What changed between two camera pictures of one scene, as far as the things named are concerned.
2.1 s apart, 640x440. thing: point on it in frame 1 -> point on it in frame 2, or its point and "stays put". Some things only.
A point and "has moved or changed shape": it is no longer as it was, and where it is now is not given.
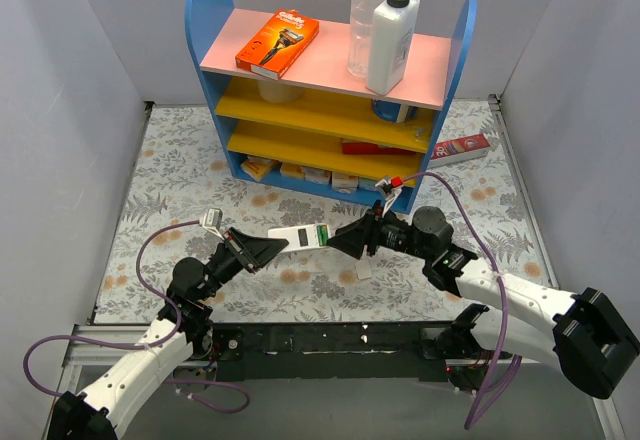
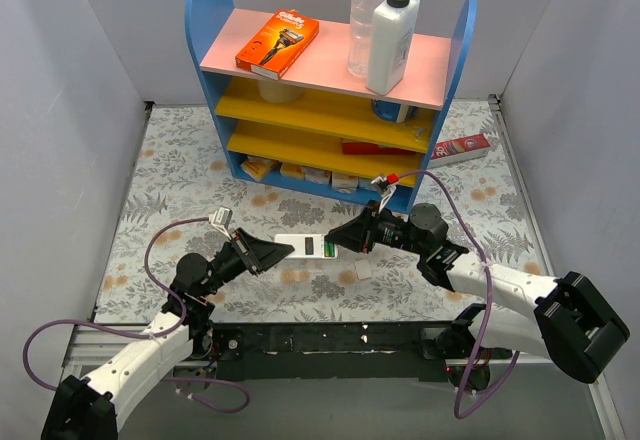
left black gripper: [240, 250] stays put
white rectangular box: [300, 237] has moved or changed shape
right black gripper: [373, 232] stays put
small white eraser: [363, 269] stays put
